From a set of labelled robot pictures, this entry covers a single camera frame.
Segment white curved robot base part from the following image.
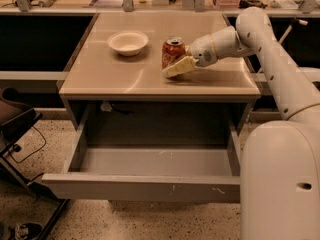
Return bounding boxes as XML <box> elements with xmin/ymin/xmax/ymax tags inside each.
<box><xmin>300</xmin><ymin>67</ymin><xmax>320</xmax><ymax>82</ymax></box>

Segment open grey top drawer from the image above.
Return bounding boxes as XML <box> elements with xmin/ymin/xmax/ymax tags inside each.
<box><xmin>43</xmin><ymin>103</ymin><xmax>240</xmax><ymax>203</ymax></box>

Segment black sneaker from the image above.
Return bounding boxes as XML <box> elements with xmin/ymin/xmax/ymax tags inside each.
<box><xmin>0</xmin><ymin>223</ymin><xmax>42</xmax><ymax>240</ymax></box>

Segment white stick with black tip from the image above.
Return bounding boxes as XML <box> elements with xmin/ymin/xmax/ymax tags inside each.
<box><xmin>278</xmin><ymin>18</ymin><xmax>309</xmax><ymax>44</ymax></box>

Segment black chair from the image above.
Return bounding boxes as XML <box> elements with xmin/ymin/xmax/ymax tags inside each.
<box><xmin>0</xmin><ymin>87</ymin><xmax>69</xmax><ymax>240</ymax></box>

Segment grey cabinet with beige top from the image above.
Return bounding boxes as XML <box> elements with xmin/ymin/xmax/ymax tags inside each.
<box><xmin>59</xmin><ymin>11</ymin><xmax>260</xmax><ymax>123</ymax></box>

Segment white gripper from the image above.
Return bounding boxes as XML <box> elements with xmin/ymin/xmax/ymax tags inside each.
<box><xmin>162</xmin><ymin>35</ymin><xmax>218</xmax><ymax>78</ymax></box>

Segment red coke can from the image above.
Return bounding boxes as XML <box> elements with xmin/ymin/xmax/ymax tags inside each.
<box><xmin>162</xmin><ymin>36</ymin><xmax>186</xmax><ymax>70</ymax></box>

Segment black cable on floor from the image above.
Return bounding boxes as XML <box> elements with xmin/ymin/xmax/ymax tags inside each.
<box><xmin>7</xmin><ymin>125</ymin><xmax>48</xmax><ymax>165</ymax></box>

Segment white paper bowl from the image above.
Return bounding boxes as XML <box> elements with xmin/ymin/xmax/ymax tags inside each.
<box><xmin>107</xmin><ymin>31</ymin><xmax>149</xmax><ymax>57</ymax></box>

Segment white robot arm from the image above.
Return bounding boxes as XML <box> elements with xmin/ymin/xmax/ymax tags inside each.
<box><xmin>163</xmin><ymin>7</ymin><xmax>320</xmax><ymax>240</ymax></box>

